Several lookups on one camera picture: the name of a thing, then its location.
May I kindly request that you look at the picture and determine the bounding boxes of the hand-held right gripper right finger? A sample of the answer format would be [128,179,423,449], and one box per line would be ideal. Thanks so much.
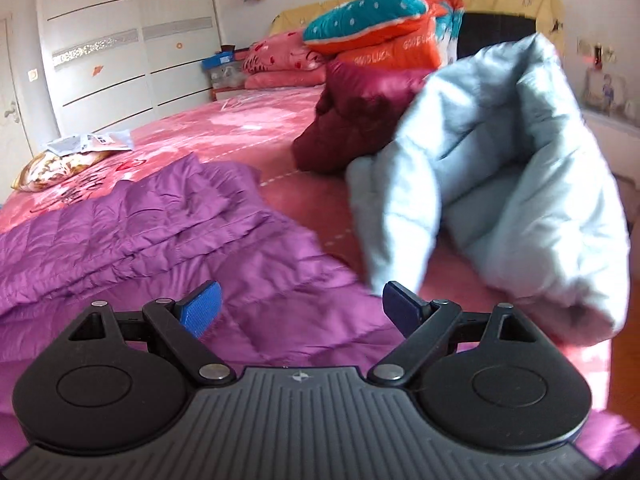
[367,280,551,388]

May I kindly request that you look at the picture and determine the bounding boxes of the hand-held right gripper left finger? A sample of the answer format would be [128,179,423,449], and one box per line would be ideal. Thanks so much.
[67,279,237,388]

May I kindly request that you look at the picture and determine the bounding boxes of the purple down jacket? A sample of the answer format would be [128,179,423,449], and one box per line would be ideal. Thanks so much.
[0,152,638,471]

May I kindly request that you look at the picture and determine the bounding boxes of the light blue down jacket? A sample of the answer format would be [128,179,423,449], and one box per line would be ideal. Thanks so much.
[345,32,632,346]

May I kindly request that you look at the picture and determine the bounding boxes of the pink heart print blanket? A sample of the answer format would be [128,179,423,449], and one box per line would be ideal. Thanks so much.
[0,82,616,361]

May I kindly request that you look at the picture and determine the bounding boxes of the white papers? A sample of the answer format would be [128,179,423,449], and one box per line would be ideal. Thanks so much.
[42,129,133,156]

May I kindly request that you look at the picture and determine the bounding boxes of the dark red down jacket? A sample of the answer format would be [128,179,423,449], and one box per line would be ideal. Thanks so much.
[291,60,431,176]

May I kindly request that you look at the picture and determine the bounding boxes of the yellow patterned blanket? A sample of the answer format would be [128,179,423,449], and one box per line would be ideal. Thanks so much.
[11,150,113,192]

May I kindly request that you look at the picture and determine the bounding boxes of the clear storage box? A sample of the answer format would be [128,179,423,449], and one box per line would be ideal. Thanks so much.
[210,62,248,92]

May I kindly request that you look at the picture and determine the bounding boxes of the plain pink pillow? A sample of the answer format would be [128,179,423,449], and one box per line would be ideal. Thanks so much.
[245,67,328,90]

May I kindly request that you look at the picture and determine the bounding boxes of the blue box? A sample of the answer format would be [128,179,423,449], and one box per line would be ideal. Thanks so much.
[201,52,246,71]

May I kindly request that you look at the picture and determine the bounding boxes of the white nightstand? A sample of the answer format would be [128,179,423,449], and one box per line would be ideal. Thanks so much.
[582,110,640,191]

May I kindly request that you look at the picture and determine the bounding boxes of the pink heart print pillow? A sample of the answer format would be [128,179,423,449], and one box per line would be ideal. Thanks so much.
[242,30,328,73]

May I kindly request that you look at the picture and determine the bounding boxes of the white door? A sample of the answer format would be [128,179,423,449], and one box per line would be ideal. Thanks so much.
[0,15,36,171]

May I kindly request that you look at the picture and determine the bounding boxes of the white wardrobe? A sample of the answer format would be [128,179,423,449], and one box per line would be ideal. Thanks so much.
[35,0,223,136]

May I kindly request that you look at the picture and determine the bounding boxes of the teal and orange quilt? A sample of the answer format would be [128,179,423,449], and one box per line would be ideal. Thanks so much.
[302,0,466,68]

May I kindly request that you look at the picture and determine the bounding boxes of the photo frame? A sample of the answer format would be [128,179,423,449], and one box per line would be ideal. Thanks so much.
[585,72,626,113]

